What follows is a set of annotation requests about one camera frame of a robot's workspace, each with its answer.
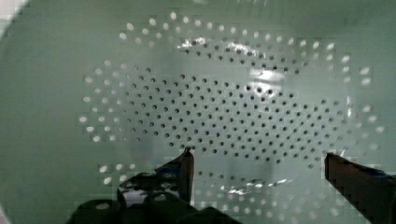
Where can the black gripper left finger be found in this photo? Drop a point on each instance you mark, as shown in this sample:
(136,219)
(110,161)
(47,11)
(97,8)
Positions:
(174,177)

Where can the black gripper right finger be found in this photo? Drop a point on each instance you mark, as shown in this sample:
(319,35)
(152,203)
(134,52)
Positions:
(369,190)

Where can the green perforated strainer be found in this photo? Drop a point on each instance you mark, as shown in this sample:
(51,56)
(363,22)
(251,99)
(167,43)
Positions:
(94,92)

